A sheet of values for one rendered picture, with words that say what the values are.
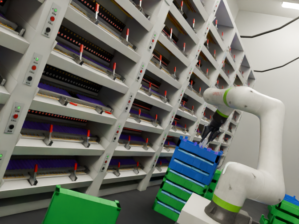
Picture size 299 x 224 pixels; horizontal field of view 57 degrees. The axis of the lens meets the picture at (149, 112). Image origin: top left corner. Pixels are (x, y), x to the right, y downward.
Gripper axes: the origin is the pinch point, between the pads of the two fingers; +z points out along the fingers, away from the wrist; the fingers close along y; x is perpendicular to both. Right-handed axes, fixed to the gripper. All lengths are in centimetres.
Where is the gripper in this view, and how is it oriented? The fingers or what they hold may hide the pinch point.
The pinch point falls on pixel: (203, 142)
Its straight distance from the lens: 202.1
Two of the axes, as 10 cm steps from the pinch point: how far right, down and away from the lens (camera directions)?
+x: 0.1, -4.7, 8.8
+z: -4.0, 8.1, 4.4
